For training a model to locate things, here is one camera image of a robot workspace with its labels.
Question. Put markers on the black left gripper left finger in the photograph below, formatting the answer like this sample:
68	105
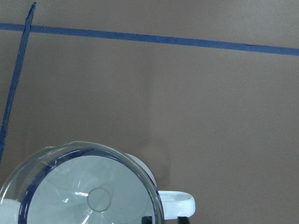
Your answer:
146	220

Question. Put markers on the white enamel cup blue rim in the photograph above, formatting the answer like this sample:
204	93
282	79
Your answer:
177	200

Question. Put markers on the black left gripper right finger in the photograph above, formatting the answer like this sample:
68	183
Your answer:
183	220

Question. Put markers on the clear glass funnel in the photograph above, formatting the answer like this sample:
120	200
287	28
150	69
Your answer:
79	186

